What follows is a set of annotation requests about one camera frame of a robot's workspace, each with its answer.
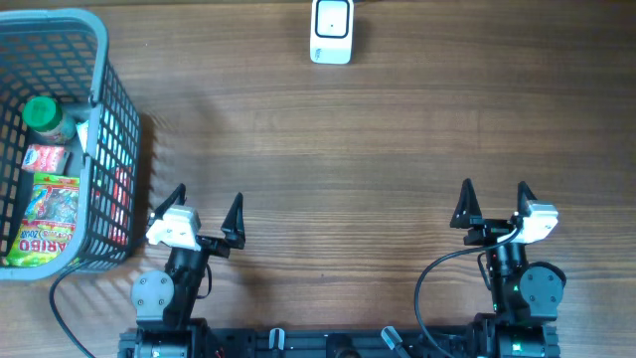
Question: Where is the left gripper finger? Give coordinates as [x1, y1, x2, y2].
[221, 192, 245, 250]
[149, 183, 186, 222]

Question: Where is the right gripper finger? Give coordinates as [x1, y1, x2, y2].
[517, 181, 537, 217]
[449, 178, 483, 229]

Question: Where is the red stick sachet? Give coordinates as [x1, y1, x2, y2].
[109, 167, 130, 245]

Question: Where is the green Haribo gummy bag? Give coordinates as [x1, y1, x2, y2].
[7, 172, 80, 268]

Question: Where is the small red candy box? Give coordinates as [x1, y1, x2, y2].
[21, 144, 71, 175]

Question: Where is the green lid jar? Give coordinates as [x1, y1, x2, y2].
[22, 96, 77, 144]

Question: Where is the light blue tissue pack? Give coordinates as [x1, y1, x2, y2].
[76, 120, 89, 152]

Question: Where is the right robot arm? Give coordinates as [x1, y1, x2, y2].
[450, 179, 566, 358]

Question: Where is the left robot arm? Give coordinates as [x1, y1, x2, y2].
[118, 183, 245, 358]

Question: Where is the white barcode scanner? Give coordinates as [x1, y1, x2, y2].
[309, 0, 355, 65]

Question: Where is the grey plastic shopping basket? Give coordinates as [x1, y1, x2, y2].
[1, 9, 141, 281]

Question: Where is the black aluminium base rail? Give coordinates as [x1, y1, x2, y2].
[117, 325, 561, 358]

